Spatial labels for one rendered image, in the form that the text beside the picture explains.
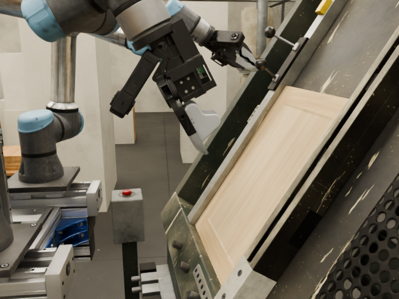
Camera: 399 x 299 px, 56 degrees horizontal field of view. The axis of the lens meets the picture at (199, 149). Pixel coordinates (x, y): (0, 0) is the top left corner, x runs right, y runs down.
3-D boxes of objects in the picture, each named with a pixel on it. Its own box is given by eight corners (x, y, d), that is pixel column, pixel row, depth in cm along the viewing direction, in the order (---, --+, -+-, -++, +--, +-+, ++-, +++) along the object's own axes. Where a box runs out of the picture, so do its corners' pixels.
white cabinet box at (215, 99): (180, 151, 563) (178, 6, 510) (218, 150, 568) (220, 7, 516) (182, 163, 505) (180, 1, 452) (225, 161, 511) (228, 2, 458)
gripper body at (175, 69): (219, 89, 57) (181, 15, 54) (170, 116, 57) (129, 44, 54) (212, 85, 64) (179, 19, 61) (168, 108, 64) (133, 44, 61)
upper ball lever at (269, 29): (295, 55, 125) (262, 36, 128) (302, 45, 125) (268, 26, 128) (296, 52, 122) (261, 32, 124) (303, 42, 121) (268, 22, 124)
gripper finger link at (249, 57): (254, 66, 132) (234, 51, 129) (263, 61, 126) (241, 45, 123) (250, 73, 131) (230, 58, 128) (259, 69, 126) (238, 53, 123)
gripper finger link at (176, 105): (198, 134, 58) (170, 83, 55) (189, 139, 58) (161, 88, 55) (195, 128, 62) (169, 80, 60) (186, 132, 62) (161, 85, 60)
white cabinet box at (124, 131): (102, 138, 648) (99, 96, 629) (136, 137, 654) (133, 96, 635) (98, 144, 605) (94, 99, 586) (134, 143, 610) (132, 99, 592)
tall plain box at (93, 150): (64, 181, 433) (48, 22, 388) (117, 180, 439) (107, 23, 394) (40, 215, 346) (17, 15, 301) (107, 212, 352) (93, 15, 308)
